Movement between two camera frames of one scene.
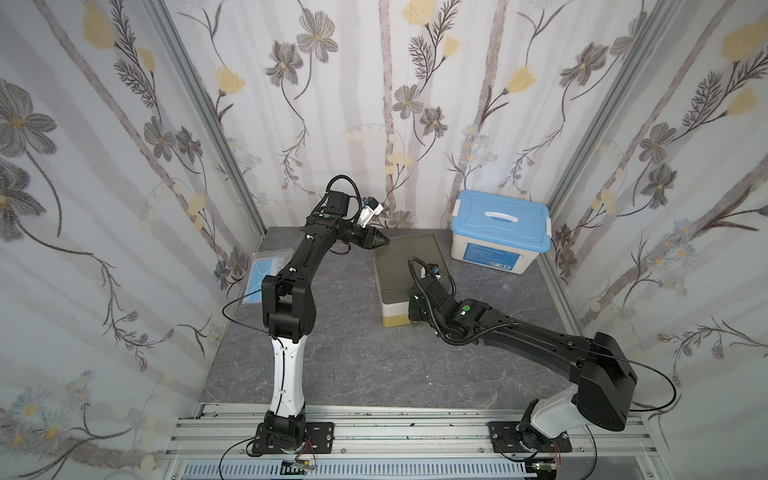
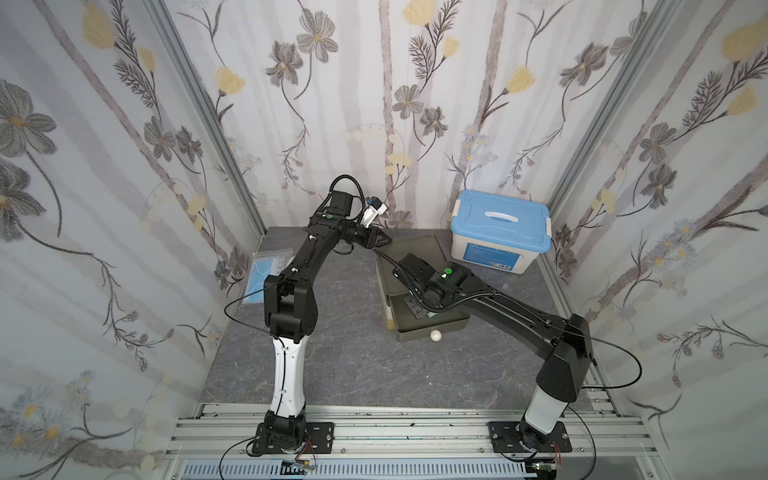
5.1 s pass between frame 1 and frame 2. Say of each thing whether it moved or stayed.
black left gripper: stayed
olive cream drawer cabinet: moved
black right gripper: moved
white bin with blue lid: stayed
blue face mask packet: stayed
